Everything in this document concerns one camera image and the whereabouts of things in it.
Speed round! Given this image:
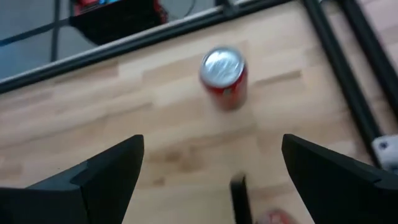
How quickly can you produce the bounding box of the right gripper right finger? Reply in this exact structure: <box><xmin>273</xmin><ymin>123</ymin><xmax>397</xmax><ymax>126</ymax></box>
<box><xmin>281</xmin><ymin>133</ymin><xmax>398</xmax><ymax>224</ymax></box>

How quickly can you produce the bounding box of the grey metal mounting plate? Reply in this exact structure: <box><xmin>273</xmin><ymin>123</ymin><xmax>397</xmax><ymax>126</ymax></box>
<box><xmin>371</xmin><ymin>134</ymin><xmax>398</xmax><ymax>175</ymax></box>

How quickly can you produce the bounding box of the red cola can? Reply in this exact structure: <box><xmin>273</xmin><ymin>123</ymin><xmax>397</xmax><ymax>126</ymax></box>
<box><xmin>198</xmin><ymin>45</ymin><xmax>249</xmax><ymax>111</ymax></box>

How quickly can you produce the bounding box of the black frame handle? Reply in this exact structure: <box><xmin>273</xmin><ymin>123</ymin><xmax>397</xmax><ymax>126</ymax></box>
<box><xmin>216</xmin><ymin>0</ymin><xmax>242</xmax><ymax>18</ymax></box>

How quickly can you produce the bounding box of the black aluminium table frame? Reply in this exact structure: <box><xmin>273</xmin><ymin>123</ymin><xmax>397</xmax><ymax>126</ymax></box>
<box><xmin>0</xmin><ymin>0</ymin><xmax>398</xmax><ymax>170</ymax></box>

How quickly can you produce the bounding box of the red black portable power station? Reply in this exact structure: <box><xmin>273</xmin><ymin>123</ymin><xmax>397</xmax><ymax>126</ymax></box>
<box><xmin>68</xmin><ymin>0</ymin><xmax>169</xmax><ymax>46</ymax></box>

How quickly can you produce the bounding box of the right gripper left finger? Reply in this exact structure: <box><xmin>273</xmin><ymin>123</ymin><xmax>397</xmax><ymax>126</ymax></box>
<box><xmin>0</xmin><ymin>134</ymin><xmax>146</xmax><ymax>224</ymax></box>

